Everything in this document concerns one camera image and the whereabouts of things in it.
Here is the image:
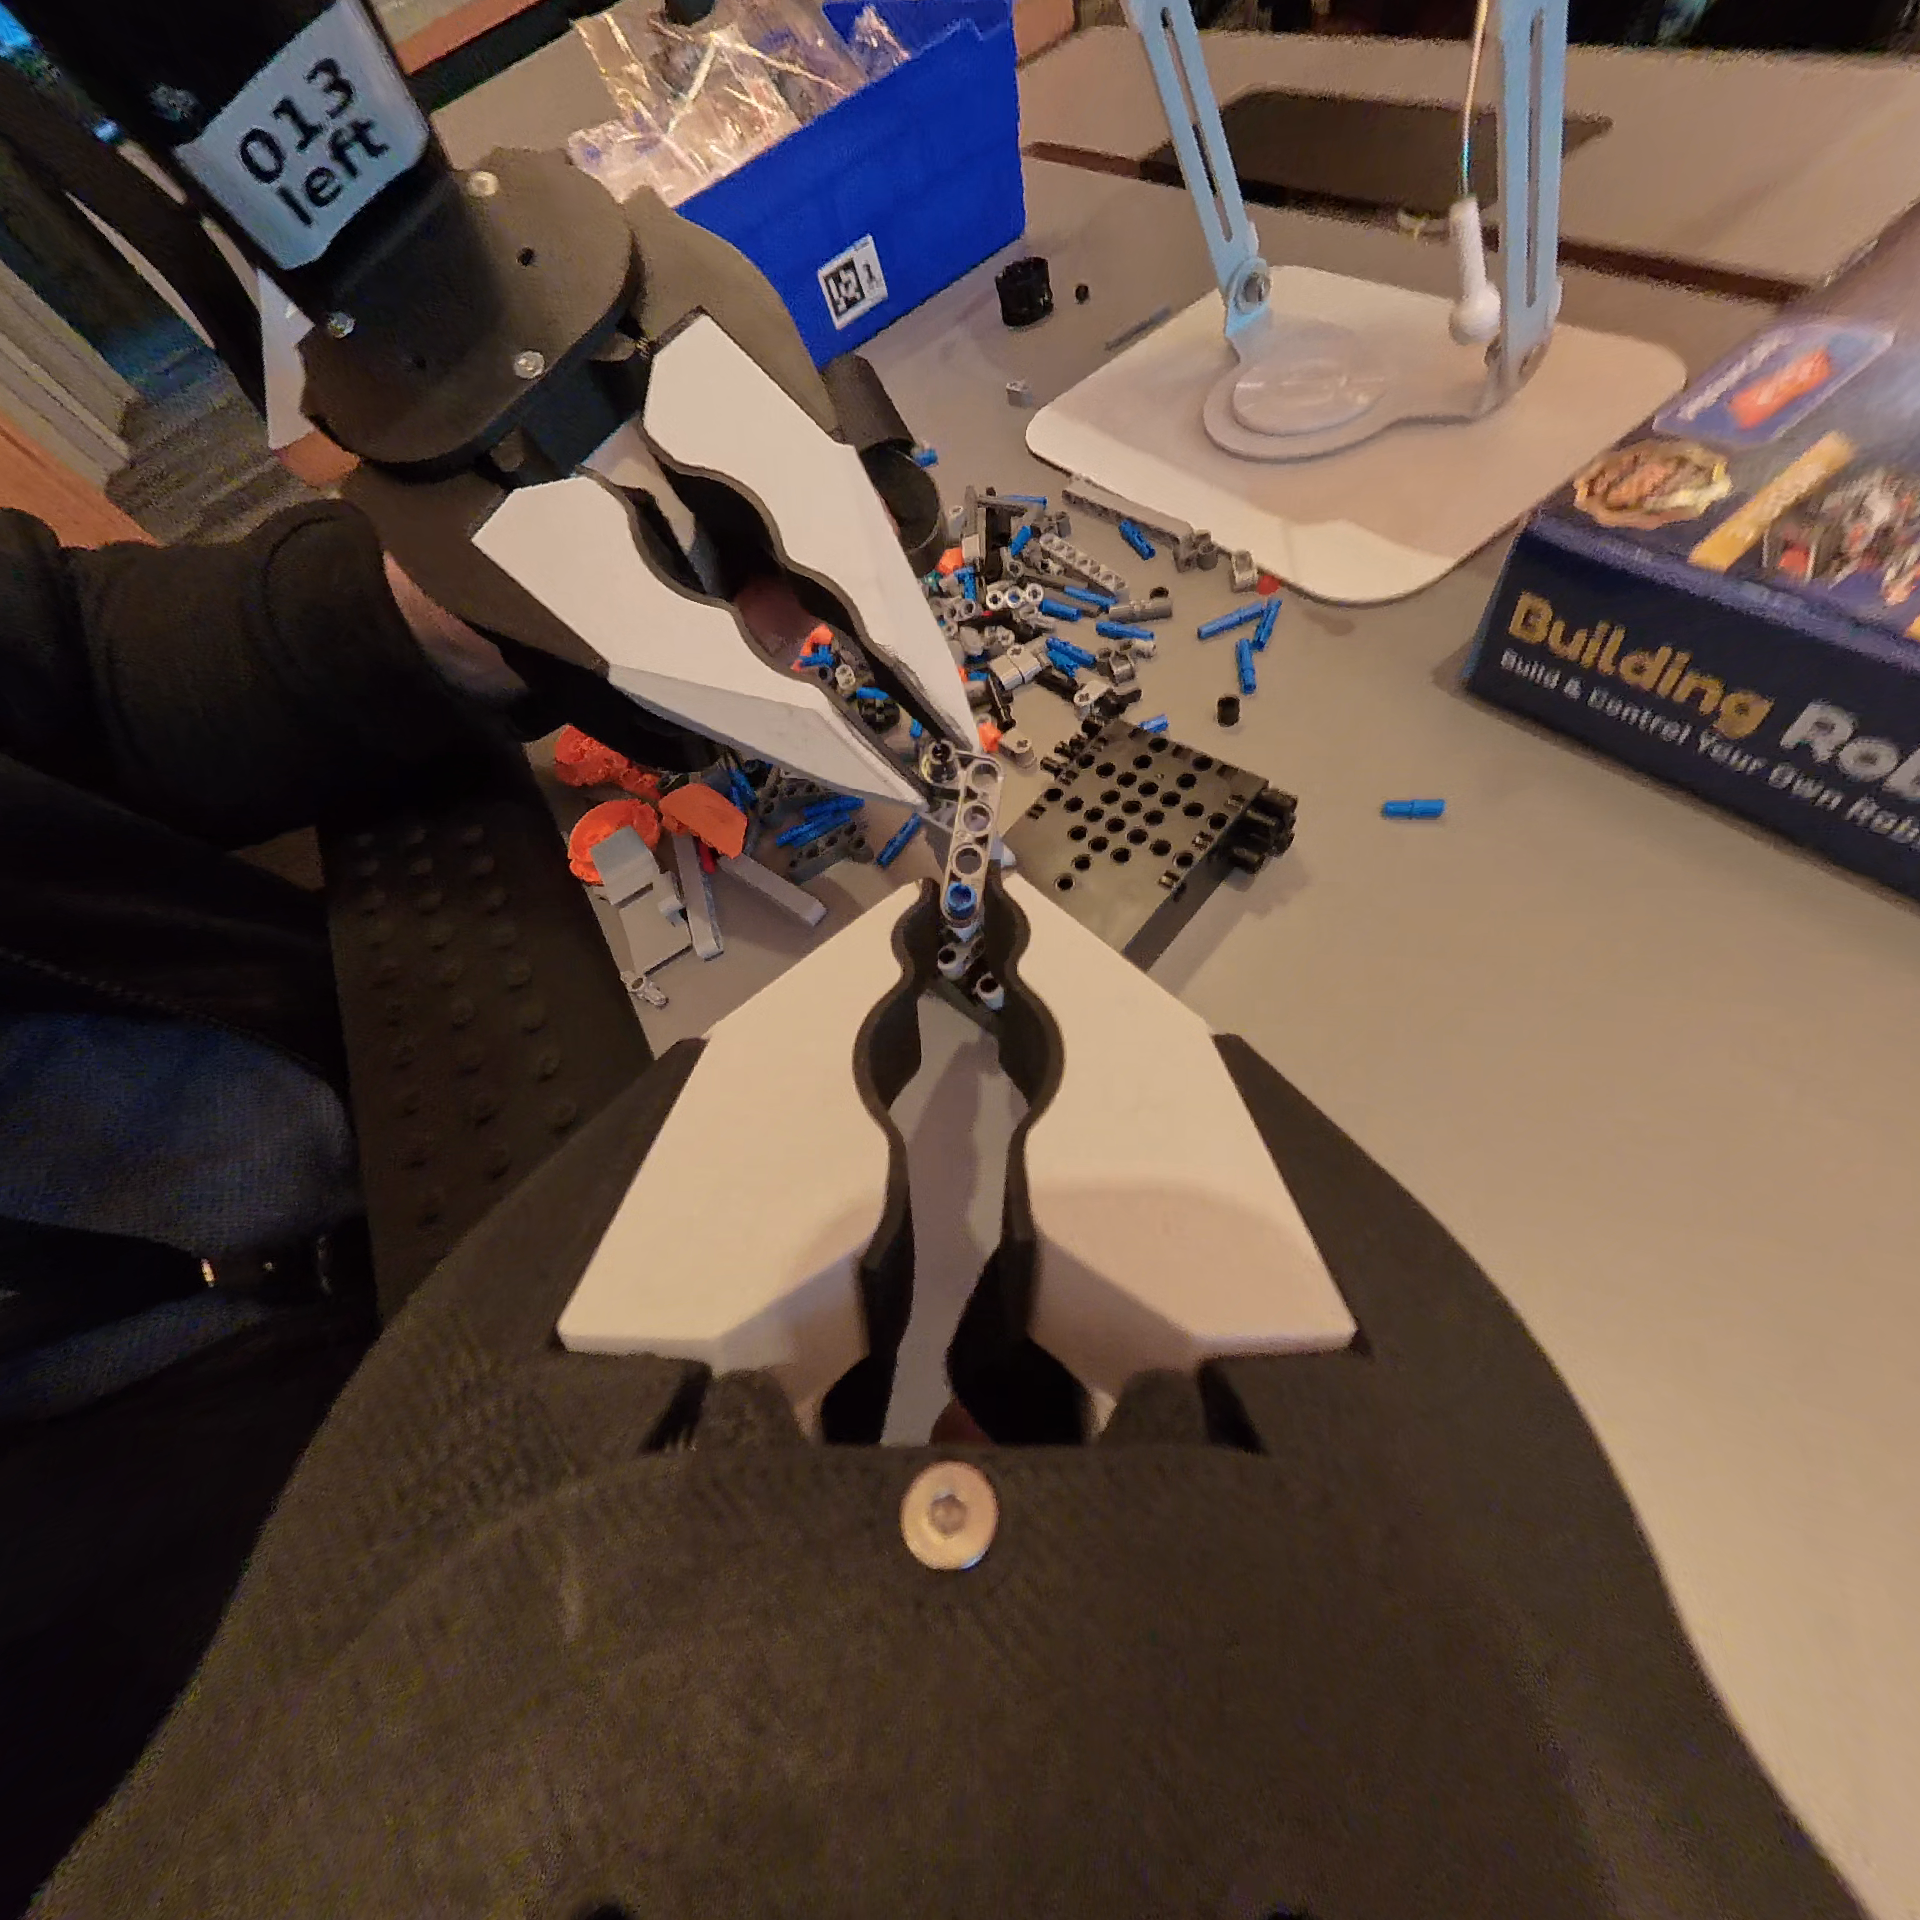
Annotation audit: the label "clear plastic parts bag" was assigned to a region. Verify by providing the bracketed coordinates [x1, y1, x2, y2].
[566, 0, 915, 202]

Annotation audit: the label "pile of building pieces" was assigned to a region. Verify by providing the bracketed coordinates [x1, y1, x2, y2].
[544, 442, 1294, 991]

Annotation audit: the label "blue robot kit box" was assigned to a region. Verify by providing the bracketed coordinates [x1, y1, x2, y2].
[1463, 202, 1920, 901]

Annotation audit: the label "grey beam piece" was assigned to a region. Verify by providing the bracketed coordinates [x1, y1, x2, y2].
[915, 738, 1011, 1010]

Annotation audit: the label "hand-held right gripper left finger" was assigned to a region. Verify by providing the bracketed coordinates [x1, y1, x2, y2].
[554, 877, 939, 1445]

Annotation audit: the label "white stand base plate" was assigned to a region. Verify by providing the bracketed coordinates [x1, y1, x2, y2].
[1025, 267, 1688, 604]

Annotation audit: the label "wire page holder white tips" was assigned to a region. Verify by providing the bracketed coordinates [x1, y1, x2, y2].
[1445, 0, 1503, 342]

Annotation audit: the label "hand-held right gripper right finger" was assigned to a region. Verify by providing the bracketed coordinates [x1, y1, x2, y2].
[982, 874, 1360, 1440]

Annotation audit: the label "person's left forearm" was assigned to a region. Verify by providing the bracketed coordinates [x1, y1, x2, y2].
[0, 503, 600, 858]

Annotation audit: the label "metal stand bracket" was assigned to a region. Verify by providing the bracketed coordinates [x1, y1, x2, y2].
[1116, 0, 1279, 356]
[1477, 0, 1575, 414]

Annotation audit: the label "person's blue jeans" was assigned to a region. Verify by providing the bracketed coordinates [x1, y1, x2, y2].
[0, 1005, 369, 1428]

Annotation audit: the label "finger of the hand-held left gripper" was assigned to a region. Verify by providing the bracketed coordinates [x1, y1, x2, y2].
[642, 310, 989, 758]
[466, 477, 935, 810]

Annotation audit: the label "blue storage bin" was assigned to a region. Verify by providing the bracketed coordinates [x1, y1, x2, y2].
[660, 0, 1029, 369]

